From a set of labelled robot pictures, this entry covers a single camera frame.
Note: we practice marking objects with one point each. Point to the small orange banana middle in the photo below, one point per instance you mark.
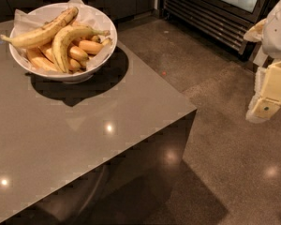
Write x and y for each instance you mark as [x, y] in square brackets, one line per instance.
[77, 53]

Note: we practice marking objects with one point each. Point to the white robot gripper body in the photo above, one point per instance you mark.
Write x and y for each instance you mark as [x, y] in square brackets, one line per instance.
[277, 32]

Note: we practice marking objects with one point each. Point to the white paper bowl liner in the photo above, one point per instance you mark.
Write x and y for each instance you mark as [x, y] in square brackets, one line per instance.
[64, 42]

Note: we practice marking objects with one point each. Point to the white ceramic bowl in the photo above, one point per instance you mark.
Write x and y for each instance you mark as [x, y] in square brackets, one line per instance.
[25, 22]

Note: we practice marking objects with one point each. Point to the orange banana lower left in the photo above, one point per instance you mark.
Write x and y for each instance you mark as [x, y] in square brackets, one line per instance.
[38, 60]

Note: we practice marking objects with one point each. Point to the curved spotted yellow banana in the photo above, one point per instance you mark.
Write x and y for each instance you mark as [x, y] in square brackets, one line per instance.
[63, 39]

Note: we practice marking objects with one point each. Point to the small orange banana right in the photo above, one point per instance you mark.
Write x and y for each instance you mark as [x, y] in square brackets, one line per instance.
[89, 46]

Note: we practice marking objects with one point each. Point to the long upper yellow banana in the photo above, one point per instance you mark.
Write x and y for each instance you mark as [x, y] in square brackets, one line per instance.
[44, 33]

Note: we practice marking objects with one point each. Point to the black glass door refrigerator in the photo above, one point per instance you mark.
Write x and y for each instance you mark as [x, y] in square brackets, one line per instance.
[225, 20]

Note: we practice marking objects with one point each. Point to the small orange banana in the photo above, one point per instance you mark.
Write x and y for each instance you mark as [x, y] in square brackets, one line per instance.
[89, 46]
[77, 53]

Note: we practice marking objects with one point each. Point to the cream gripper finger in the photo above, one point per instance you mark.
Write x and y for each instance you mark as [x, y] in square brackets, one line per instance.
[267, 99]
[255, 33]

